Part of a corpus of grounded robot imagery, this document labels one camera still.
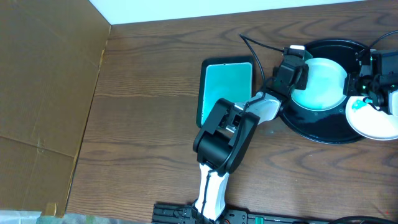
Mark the light green plate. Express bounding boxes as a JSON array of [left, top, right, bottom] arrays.
[[292, 58, 347, 111]]

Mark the white plate with stain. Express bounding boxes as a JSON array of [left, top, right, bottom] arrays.
[[345, 96, 397, 141]]

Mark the green yellow sponge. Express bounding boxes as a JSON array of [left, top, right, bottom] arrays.
[[303, 50, 313, 61]]

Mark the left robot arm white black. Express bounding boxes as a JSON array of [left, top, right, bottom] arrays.
[[192, 54, 309, 223]]

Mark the round black serving tray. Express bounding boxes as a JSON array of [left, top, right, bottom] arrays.
[[280, 39, 367, 144]]

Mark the brown cardboard panel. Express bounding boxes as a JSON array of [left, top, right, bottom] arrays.
[[1, 0, 111, 217]]

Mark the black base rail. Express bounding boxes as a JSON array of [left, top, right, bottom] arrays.
[[151, 203, 396, 224]]

